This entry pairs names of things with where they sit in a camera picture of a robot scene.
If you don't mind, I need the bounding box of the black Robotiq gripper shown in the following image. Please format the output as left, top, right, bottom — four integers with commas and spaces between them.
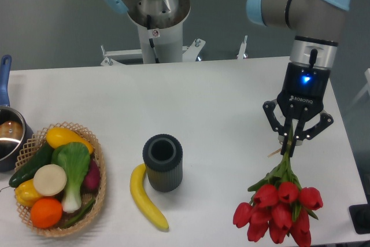
262, 62, 334, 157

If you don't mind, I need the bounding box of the red tulip bouquet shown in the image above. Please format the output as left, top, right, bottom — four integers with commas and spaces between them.
232, 119, 324, 247

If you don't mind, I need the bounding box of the dark grey ribbed vase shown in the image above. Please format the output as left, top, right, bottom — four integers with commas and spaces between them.
142, 134, 183, 193

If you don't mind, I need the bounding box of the black device at edge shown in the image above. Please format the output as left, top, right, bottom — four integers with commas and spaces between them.
349, 204, 369, 234

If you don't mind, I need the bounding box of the yellow banana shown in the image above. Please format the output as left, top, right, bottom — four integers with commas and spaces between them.
129, 164, 169, 232

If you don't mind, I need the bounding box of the purple red onion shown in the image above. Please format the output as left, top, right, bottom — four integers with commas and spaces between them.
83, 160, 101, 191

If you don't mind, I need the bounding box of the green bok choy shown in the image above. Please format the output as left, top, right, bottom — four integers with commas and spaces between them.
51, 142, 90, 213

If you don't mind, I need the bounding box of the green bean pod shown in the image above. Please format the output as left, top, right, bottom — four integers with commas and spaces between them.
60, 198, 95, 229

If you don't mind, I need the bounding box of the yellow squash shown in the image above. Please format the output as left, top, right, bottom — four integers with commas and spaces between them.
46, 127, 94, 154

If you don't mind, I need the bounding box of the beige round disc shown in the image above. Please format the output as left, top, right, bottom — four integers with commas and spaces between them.
33, 164, 67, 197

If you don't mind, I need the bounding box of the dark green cucumber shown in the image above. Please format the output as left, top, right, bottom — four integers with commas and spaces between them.
9, 142, 54, 188

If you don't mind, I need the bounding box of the woven wicker basket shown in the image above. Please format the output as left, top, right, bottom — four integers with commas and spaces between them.
15, 122, 106, 238

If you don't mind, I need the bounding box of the orange fruit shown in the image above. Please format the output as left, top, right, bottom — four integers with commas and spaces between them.
30, 198, 63, 228

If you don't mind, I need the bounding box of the yellow bell pepper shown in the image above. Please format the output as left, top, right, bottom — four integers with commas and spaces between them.
14, 179, 43, 207

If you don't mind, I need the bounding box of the white frame at right edge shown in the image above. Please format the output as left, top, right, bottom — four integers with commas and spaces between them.
351, 68, 370, 105

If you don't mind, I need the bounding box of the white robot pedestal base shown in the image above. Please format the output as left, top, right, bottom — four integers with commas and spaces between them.
99, 24, 249, 67

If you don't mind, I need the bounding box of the blue handled saucepan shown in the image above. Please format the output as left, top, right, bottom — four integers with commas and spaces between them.
1, 55, 33, 172

